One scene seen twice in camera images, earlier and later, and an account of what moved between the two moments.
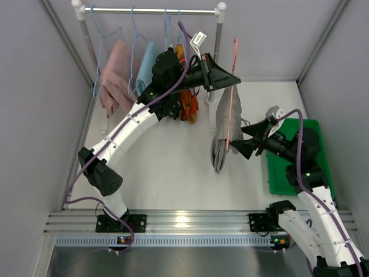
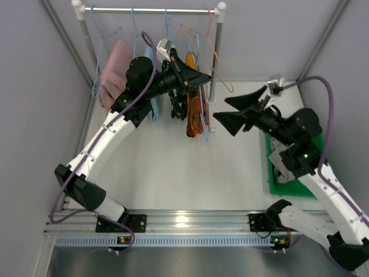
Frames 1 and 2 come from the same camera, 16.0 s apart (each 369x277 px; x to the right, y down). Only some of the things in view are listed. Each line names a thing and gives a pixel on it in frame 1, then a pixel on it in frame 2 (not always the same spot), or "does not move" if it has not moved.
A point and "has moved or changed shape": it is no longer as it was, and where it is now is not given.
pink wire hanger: (231, 92) has moved or changed shape
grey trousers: (229, 125) to (282, 173)
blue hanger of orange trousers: (180, 37) to (201, 104)
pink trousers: (119, 79) does not move
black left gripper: (206, 72) to (179, 76)
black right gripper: (264, 138) to (253, 114)
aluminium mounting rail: (165, 223) does not move
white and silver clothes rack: (79, 11) does not move
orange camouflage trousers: (188, 99) to (198, 115)
